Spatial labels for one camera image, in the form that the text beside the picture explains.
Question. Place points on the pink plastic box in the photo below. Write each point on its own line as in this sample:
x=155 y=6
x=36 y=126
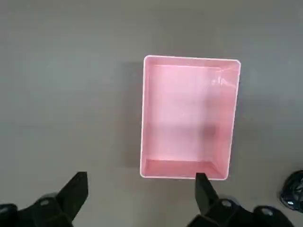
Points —
x=187 y=113

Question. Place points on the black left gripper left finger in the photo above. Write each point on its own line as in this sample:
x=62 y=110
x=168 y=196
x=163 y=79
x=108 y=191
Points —
x=71 y=196

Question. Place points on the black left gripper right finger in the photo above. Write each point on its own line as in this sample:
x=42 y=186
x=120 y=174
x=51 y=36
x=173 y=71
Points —
x=206 y=196

